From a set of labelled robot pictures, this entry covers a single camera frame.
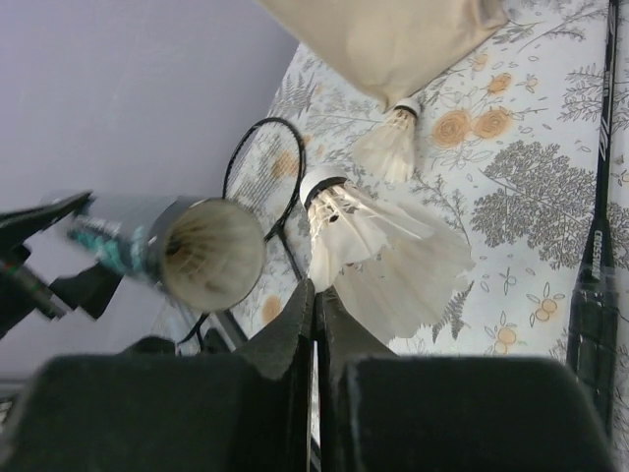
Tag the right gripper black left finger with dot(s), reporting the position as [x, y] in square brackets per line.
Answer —
[283, 354]

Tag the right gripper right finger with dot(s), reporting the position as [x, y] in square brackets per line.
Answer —
[340, 340]

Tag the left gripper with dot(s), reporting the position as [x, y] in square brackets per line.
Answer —
[22, 291]

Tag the white feather shuttlecock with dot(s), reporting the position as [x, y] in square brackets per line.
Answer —
[394, 267]
[387, 150]

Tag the black shuttlecock tube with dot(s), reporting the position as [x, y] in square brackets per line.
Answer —
[205, 253]

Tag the black badminton racket lower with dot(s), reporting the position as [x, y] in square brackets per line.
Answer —
[264, 174]

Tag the black badminton racket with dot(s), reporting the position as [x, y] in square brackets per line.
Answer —
[264, 174]
[594, 308]

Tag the black badminton racket upper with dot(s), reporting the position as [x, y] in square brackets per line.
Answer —
[594, 308]

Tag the floral table mat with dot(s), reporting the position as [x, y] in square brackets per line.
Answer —
[506, 152]

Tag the beige canvas tote bag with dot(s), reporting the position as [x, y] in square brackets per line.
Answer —
[389, 49]

